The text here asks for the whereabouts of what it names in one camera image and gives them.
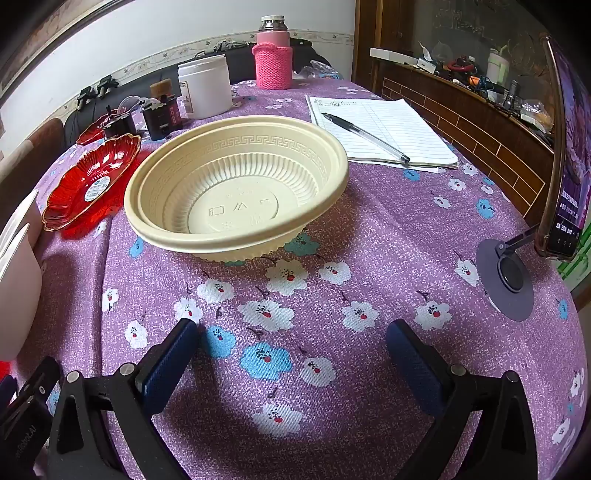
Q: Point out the brown armchair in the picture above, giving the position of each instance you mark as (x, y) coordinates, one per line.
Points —
(39, 141)

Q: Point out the smartphone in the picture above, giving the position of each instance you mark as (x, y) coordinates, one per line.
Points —
(570, 152)

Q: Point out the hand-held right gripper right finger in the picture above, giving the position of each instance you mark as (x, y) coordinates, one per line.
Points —
(415, 364)

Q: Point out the lined paper notebook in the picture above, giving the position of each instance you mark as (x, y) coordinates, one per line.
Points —
(397, 129)

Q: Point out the cream plastic bowl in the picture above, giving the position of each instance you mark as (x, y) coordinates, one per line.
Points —
(240, 184)

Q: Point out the purple floral tablecloth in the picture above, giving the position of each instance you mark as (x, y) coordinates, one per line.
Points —
(369, 258)

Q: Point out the pink thermos with knit sleeve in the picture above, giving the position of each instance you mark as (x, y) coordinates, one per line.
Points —
(272, 60)

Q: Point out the wooden sideboard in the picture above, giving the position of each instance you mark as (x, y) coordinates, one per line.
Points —
(461, 110)

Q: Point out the black small device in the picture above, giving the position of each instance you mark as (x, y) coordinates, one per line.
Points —
(120, 125)

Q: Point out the red glass plate gold rim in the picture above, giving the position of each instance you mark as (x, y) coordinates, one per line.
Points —
(90, 131)
(87, 180)

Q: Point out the white flat box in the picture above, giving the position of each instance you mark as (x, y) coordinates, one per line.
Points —
(392, 55)

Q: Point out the grey phone stand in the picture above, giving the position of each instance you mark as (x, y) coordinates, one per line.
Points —
(508, 277)

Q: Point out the black leather sofa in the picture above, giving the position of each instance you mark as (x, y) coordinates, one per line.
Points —
(240, 67)

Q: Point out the white plastic jar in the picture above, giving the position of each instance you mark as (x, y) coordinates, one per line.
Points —
(205, 87)

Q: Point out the black clamp gadget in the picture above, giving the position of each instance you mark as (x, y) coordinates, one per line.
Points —
(85, 97)
(106, 85)

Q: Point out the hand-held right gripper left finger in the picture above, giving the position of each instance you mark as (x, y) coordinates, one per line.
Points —
(170, 362)

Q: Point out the white disposable bowl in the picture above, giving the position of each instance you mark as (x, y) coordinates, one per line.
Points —
(18, 286)

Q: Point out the white electric kettle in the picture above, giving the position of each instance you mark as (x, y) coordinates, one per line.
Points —
(497, 64)

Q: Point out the black ballpoint pen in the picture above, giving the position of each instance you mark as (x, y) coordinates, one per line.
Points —
(364, 136)

